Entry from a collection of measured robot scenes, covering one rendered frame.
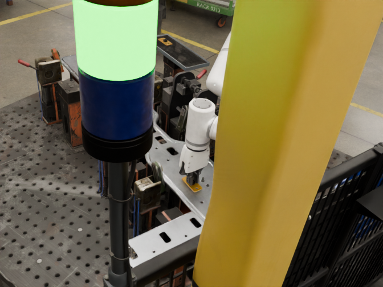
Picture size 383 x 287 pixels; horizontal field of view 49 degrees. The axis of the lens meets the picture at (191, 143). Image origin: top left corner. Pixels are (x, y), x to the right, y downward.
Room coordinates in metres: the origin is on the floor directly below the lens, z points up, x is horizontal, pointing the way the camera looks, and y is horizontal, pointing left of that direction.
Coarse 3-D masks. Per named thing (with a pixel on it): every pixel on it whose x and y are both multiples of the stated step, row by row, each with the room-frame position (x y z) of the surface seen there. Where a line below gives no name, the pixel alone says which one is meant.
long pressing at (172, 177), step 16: (64, 64) 1.95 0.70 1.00; (160, 128) 1.47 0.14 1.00; (160, 144) 1.36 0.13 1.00; (176, 144) 1.38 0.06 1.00; (160, 160) 1.26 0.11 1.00; (176, 160) 1.27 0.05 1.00; (176, 176) 1.18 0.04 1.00; (208, 176) 1.20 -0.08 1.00; (176, 192) 1.10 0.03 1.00; (192, 192) 1.10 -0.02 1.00; (208, 192) 1.11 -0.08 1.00; (192, 208) 1.03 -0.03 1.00
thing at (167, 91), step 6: (168, 90) 1.67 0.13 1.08; (162, 96) 1.68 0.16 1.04; (168, 96) 1.64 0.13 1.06; (162, 102) 1.67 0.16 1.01; (168, 102) 1.64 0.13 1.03; (162, 108) 1.67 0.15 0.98; (162, 120) 1.68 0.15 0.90; (168, 120) 1.65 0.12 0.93; (162, 126) 1.68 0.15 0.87; (168, 126) 1.65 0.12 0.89; (168, 132) 1.64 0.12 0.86; (162, 138) 1.67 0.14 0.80
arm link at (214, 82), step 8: (224, 48) 1.33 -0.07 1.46; (224, 56) 1.30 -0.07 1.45; (216, 64) 1.29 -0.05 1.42; (224, 64) 1.27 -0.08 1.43; (216, 72) 1.25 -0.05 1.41; (224, 72) 1.25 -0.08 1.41; (208, 80) 1.25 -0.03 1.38; (216, 80) 1.23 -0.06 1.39; (208, 88) 1.25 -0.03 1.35; (216, 88) 1.22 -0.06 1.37; (216, 120) 1.11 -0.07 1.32; (216, 128) 1.09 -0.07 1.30
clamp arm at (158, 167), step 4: (152, 164) 1.11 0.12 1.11; (156, 164) 1.10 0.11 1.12; (152, 168) 1.11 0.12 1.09; (156, 168) 1.09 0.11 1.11; (160, 168) 1.10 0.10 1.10; (156, 172) 1.09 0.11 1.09; (160, 172) 1.10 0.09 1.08; (156, 176) 1.10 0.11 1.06; (160, 176) 1.10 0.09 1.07; (156, 180) 1.11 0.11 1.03; (160, 180) 1.10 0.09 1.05; (164, 184) 1.11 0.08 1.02; (164, 188) 1.11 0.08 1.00
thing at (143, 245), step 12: (180, 216) 0.98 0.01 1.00; (192, 216) 0.99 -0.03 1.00; (156, 228) 0.92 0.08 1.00; (168, 228) 0.92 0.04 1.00; (180, 228) 0.93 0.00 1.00; (192, 228) 0.93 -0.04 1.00; (132, 240) 0.86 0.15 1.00; (144, 240) 0.86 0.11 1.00; (156, 240) 0.87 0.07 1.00; (180, 240) 0.88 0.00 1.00; (144, 252) 0.82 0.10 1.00; (156, 252) 0.82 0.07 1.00; (132, 264) 0.77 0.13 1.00
